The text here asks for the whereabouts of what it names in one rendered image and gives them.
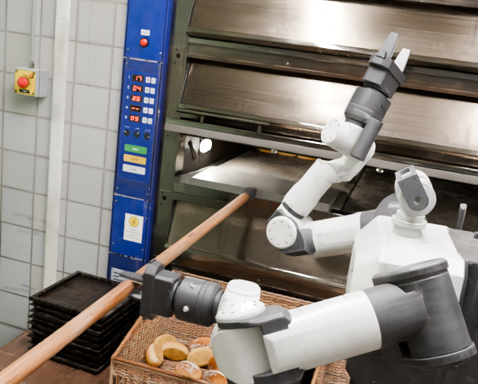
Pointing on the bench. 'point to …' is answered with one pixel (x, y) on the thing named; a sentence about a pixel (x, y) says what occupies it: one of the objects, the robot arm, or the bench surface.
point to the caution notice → (133, 228)
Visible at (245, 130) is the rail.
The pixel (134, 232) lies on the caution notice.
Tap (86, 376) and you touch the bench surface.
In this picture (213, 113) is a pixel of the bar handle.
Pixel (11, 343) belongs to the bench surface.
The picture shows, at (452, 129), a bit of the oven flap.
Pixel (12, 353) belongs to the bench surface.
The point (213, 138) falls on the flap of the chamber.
